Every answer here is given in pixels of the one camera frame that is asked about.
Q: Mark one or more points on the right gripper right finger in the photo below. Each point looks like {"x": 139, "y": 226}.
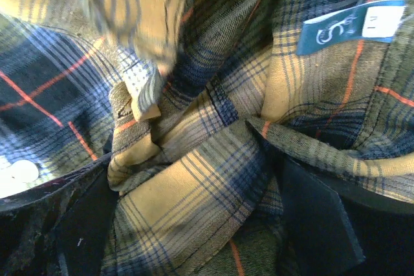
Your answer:
{"x": 338, "y": 228}

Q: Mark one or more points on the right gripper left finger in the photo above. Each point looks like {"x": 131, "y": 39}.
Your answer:
{"x": 59, "y": 227}

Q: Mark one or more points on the yellow plaid shirt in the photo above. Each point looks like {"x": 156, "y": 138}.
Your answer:
{"x": 189, "y": 97}

